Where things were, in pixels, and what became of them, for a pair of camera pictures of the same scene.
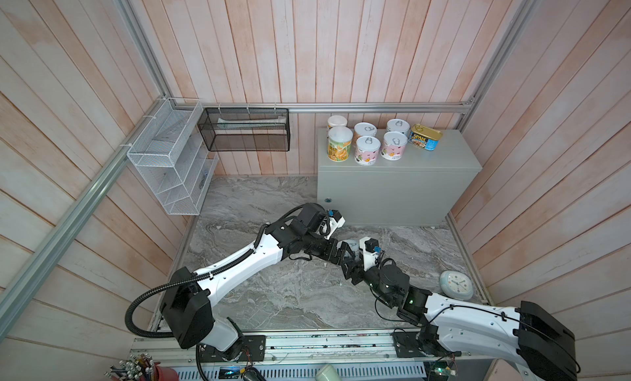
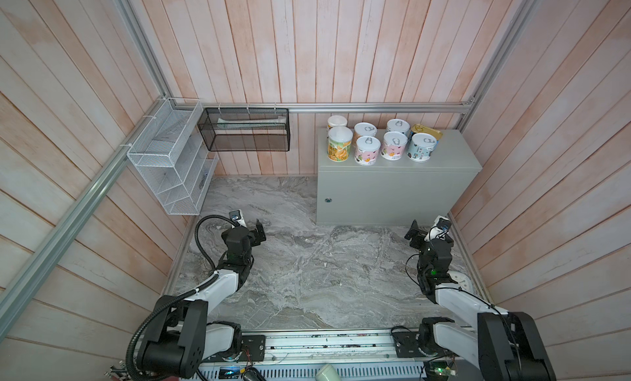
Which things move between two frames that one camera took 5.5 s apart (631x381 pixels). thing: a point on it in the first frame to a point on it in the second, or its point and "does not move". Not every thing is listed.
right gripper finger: (352, 269) to (415, 236)
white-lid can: (353, 244) to (421, 146)
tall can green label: (339, 140) does not move
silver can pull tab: (398, 125) does not move
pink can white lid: (393, 145) does not move
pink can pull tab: (367, 149) does not move
